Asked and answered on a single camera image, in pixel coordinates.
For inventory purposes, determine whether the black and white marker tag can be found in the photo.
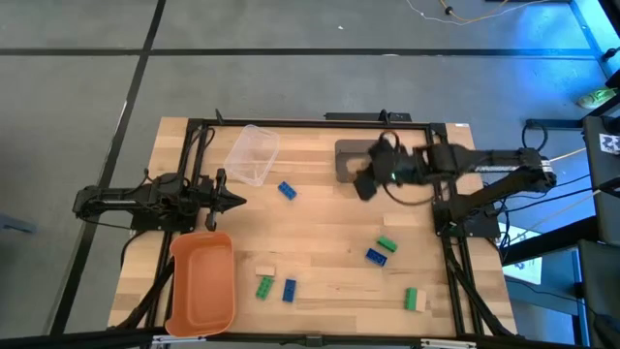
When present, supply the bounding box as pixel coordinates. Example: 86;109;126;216
599;133;620;156

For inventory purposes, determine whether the yellow cable with black plug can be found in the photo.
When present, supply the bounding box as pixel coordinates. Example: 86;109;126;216
438;0;510;24

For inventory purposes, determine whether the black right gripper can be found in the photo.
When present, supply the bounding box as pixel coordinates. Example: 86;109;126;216
353;139;432;202

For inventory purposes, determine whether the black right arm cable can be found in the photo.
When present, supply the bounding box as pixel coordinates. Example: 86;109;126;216
381;129;440;207

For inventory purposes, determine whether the black aluminium table frame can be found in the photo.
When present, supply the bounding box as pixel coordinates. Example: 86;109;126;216
115;115;517;340

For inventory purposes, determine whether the green shoe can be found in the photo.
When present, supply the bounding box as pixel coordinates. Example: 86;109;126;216
576;86;619;111

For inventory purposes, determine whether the grey floor object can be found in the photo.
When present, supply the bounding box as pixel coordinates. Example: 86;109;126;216
0;212;38;235

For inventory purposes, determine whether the black aluminium crossbar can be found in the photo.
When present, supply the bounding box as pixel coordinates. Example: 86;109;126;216
0;329;620;349

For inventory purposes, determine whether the white paper sheet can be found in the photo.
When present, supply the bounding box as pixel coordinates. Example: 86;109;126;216
503;223;543;286

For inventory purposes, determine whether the black mount bar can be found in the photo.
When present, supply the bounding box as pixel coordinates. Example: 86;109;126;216
324;110;413;123

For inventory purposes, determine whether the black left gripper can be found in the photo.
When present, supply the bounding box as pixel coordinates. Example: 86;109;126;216
193;168;248;233

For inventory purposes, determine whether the grey translucent plastic container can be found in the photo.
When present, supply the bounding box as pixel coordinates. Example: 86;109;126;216
334;139;388;184

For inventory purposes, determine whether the black floor bar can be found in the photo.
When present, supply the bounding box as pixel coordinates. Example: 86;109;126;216
525;118;585;131

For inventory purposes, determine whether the orange plastic container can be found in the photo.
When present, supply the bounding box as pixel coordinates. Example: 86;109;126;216
165;231;237;338

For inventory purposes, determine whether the dark grey cabinet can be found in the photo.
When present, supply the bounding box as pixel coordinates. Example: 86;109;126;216
580;113;620;248

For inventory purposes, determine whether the clear plastic container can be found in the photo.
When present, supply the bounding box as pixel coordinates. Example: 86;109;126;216
223;124;281;188

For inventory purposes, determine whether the thin white cable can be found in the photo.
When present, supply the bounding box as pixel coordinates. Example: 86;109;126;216
404;0;551;26

